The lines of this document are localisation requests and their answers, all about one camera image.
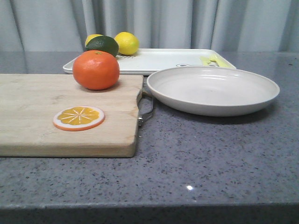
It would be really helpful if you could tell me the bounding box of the wooden cutting board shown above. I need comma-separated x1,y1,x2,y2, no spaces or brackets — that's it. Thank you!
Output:
0,74,143,157

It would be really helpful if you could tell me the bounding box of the yellow lemon right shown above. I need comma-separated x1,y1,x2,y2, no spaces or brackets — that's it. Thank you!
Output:
114,32,139,56

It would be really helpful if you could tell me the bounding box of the yellow lemon left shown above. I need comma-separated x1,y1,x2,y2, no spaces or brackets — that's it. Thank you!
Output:
85,34,102,47

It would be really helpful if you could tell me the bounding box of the orange fruit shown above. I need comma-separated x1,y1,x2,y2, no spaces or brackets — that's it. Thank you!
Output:
72,50,120,90

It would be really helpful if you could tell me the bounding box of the grey curtain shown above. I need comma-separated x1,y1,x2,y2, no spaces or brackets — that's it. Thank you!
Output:
0,0,299,52

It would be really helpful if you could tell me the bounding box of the green lime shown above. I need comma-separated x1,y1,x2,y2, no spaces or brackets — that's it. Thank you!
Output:
85,35,119,57

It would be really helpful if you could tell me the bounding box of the white rectangular tray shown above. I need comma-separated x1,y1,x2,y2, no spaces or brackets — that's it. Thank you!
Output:
63,48,237,76

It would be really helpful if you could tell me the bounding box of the yellow lemon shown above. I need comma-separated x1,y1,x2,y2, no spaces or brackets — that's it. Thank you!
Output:
114,32,139,56
85,34,102,47

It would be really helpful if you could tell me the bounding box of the metal cutting board handle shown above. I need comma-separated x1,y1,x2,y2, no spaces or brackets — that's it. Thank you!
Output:
137,83,154,127

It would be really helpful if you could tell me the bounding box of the orange slice toy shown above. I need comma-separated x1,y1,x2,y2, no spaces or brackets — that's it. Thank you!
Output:
53,106,105,131

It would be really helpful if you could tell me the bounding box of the beige round plate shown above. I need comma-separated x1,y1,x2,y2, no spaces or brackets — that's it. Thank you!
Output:
147,66,280,117

